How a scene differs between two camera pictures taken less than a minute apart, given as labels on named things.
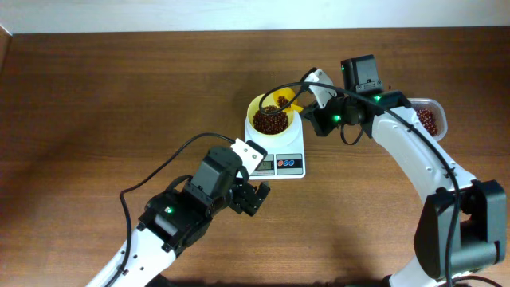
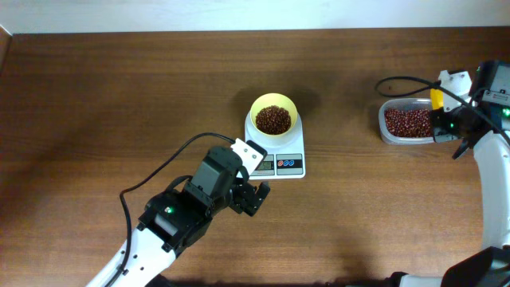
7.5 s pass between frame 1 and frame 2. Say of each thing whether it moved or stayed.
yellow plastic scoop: moved
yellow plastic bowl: stayed
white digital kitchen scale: stayed
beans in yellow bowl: stayed
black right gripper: moved
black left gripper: stayed
